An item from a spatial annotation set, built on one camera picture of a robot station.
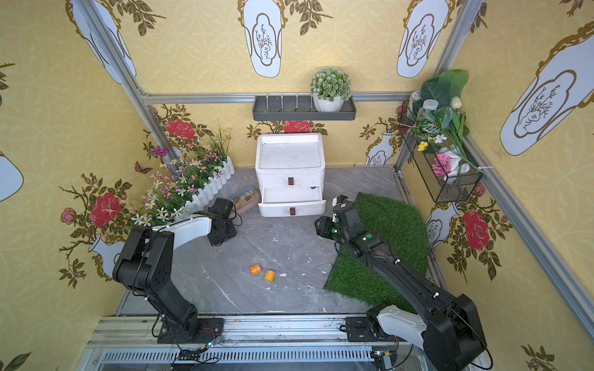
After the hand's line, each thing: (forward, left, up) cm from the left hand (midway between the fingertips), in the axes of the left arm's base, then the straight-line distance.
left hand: (221, 232), depth 97 cm
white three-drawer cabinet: (+13, -29, +24) cm, 40 cm away
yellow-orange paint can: (-19, -22, +3) cm, 29 cm away
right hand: (-3, -44, +16) cm, 47 cm away
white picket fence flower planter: (+15, +13, +16) cm, 26 cm away
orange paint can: (-17, -16, +3) cm, 24 cm away
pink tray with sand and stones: (+16, -9, +2) cm, 18 cm away
